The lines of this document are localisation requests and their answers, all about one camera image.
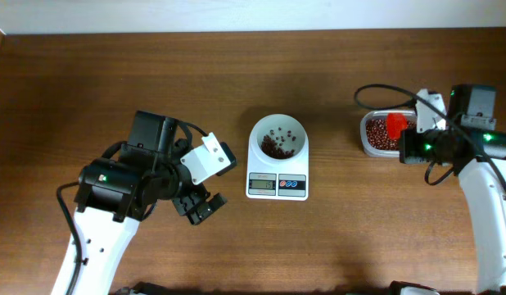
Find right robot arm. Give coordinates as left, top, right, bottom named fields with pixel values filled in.
left=399, top=84, right=506, bottom=294

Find white round bowl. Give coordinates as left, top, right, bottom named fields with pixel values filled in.
left=250, top=114, right=308, bottom=161

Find clear plastic container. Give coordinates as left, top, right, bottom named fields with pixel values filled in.
left=359, top=110, right=417, bottom=158

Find red beans in bowl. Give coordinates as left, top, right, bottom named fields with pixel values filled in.
left=260, top=127, right=296, bottom=160

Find white digital kitchen scale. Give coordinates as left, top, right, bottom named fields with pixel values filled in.
left=246, top=138, right=309, bottom=202

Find orange plastic measuring scoop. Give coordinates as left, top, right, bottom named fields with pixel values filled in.
left=386, top=113, right=408, bottom=140

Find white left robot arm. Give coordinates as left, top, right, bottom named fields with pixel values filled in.
left=52, top=111, right=237, bottom=294

